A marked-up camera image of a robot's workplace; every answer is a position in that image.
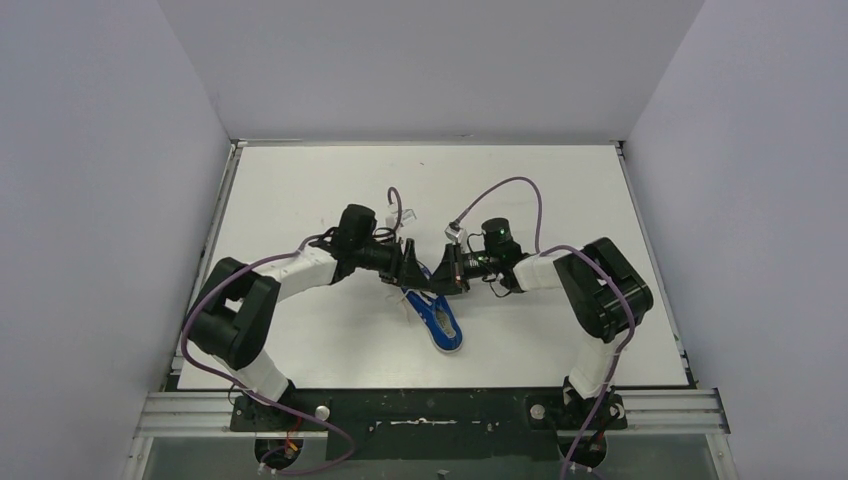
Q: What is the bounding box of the white shoelace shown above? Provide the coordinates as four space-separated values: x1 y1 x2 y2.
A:
384 288 421 325

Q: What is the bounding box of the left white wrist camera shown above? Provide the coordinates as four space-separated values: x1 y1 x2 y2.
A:
385 205 417 230

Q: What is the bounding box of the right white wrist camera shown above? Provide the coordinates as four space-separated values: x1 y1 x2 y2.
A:
444 222 467 244

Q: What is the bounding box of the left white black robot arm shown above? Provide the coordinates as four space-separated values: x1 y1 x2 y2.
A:
180 204 430 427

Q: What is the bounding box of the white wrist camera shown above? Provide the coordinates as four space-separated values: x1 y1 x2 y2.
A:
385 205 417 230
444 222 467 244

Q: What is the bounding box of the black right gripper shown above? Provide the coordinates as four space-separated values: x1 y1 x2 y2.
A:
423 241 500 297

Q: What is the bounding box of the aluminium frame rail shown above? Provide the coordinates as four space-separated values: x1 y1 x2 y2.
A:
134 389 731 439

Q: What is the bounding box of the blue canvas sneaker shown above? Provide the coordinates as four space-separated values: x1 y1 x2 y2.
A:
402 288 464 354

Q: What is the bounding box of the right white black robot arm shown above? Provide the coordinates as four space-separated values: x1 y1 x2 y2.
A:
429 217 654 427

